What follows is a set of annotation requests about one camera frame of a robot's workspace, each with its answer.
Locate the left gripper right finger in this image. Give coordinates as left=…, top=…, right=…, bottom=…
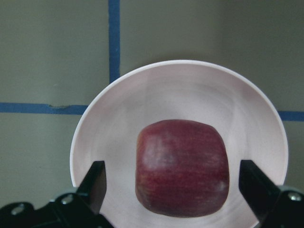
left=238, top=160, right=304, bottom=228

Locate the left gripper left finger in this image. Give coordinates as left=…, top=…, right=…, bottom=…
left=76, top=161, right=107, bottom=214

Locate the red apple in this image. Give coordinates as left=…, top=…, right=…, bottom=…
left=135, top=119, right=229, bottom=218

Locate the pink plate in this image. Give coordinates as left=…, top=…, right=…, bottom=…
left=70, top=60, right=288, bottom=228

